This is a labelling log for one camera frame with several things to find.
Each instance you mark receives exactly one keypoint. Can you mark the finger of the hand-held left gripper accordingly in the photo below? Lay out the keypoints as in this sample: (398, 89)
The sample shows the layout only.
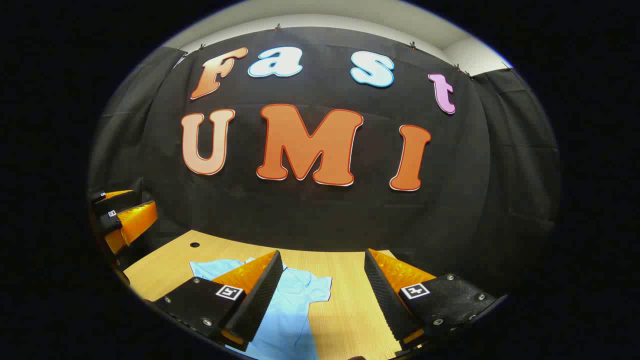
(137, 220)
(120, 200)

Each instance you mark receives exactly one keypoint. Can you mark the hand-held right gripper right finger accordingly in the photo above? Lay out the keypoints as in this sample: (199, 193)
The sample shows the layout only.
(385, 295)

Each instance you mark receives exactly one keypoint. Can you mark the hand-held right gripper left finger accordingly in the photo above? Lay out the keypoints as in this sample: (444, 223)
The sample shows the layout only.
(260, 295)

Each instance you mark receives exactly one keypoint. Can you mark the light blue polo T-shirt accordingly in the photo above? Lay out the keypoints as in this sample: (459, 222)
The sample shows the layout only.
(295, 310)

